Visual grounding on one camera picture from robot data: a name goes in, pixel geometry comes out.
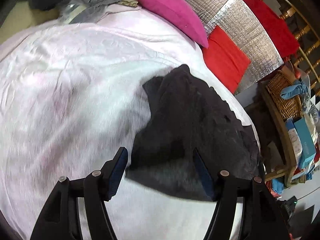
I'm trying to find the small red pillow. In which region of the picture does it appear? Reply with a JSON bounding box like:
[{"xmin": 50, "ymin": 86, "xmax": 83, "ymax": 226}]
[{"xmin": 202, "ymin": 25, "xmax": 251, "ymax": 94}]

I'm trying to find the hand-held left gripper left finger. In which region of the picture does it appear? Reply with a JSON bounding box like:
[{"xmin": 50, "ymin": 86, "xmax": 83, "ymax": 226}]
[{"xmin": 30, "ymin": 147, "xmax": 128, "ymax": 240}]

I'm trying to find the large red cloth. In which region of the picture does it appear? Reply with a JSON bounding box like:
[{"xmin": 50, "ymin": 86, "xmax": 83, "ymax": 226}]
[{"xmin": 229, "ymin": 0, "xmax": 300, "ymax": 58}]

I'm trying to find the magenta pillow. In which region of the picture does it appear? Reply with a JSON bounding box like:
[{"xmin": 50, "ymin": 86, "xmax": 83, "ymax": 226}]
[{"xmin": 127, "ymin": 0, "xmax": 209, "ymax": 48}]

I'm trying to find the light blue cloth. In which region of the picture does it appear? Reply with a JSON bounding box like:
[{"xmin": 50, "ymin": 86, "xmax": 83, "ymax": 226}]
[{"xmin": 280, "ymin": 80, "xmax": 310, "ymax": 99}]

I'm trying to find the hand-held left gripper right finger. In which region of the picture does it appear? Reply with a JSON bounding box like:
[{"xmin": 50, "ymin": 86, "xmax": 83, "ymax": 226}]
[{"xmin": 192, "ymin": 148, "xmax": 292, "ymax": 240}]

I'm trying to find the clear plastic bag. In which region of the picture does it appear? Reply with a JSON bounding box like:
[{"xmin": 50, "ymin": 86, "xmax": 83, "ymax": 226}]
[{"xmin": 59, "ymin": 1, "xmax": 83, "ymax": 24}]

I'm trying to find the black jacket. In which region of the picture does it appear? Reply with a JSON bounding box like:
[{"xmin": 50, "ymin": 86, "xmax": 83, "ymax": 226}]
[{"xmin": 125, "ymin": 64, "xmax": 260, "ymax": 202}]

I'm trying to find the wicker basket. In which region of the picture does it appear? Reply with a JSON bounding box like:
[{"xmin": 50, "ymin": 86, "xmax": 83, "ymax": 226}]
[{"xmin": 265, "ymin": 70, "xmax": 303, "ymax": 122}]

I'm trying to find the grey garment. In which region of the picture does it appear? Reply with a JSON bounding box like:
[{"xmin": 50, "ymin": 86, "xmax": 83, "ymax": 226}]
[{"xmin": 71, "ymin": 0, "xmax": 130, "ymax": 24}]

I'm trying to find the wooden spindle headboard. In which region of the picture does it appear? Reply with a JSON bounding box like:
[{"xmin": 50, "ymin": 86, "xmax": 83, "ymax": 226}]
[{"xmin": 225, "ymin": 0, "xmax": 320, "ymax": 80}]

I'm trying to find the blue cardboard box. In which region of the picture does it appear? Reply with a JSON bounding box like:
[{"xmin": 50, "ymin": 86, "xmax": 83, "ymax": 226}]
[{"xmin": 294, "ymin": 117, "xmax": 317, "ymax": 169}]

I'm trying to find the silver foil insulation sheet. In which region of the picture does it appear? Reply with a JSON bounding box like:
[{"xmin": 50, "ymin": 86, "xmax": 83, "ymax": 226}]
[{"xmin": 172, "ymin": 0, "xmax": 284, "ymax": 95}]

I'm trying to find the wooden side table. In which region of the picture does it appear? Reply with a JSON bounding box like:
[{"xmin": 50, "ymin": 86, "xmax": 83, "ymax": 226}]
[{"xmin": 246, "ymin": 81, "xmax": 298, "ymax": 188}]

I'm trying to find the white fleece blanket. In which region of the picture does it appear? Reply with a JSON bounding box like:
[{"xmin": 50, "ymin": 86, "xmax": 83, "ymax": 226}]
[{"xmin": 0, "ymin": 5, "xmax": 260, "ymax": 240}]

